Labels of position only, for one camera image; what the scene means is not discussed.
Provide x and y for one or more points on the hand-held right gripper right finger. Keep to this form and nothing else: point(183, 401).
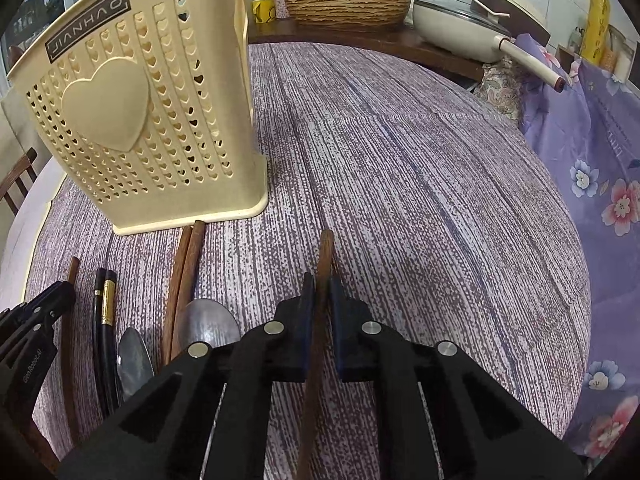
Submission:
point(337, 322)

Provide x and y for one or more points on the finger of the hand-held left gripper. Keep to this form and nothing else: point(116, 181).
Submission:
point(55, 295)
point(35, 337)

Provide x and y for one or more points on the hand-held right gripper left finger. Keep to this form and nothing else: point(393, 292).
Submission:
point(307, 312)

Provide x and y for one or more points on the brown wooden chopstick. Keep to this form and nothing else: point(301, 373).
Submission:
point(175, 290)
point(312, 410)
point(189, 280)
point(67, 360)

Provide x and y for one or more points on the small steel spoon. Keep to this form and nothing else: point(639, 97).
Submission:
point(134, 365)

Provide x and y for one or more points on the cream perforated utensil holder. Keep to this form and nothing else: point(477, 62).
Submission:
point(105, 105)

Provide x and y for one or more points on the large steel spoon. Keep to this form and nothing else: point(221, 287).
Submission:
point(207, 325)

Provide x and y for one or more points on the wooden chair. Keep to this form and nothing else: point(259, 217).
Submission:
point(20, 180)

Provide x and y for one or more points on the purple striped tablecloth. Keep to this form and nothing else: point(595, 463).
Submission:
point(400, 185)

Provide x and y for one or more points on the paisley patterned cloth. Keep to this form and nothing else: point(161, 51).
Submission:
point(500, 87)

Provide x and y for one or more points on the yellow mug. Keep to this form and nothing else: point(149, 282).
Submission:
point(262, 10)

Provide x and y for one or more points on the woven wicker basket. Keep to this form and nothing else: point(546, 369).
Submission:
point(345, 5)

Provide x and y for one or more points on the purple floral cloth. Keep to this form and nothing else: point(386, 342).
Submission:
point(600, 150)

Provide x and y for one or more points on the white frying pan with lid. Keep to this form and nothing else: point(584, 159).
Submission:
point(450, 25)

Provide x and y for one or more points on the white rice paddle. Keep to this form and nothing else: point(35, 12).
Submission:
point(482, 2)

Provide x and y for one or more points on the white and brown pot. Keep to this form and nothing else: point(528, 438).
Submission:
point(515, 2)

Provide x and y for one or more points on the yellow packet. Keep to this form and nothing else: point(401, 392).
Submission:
point(595, 25)

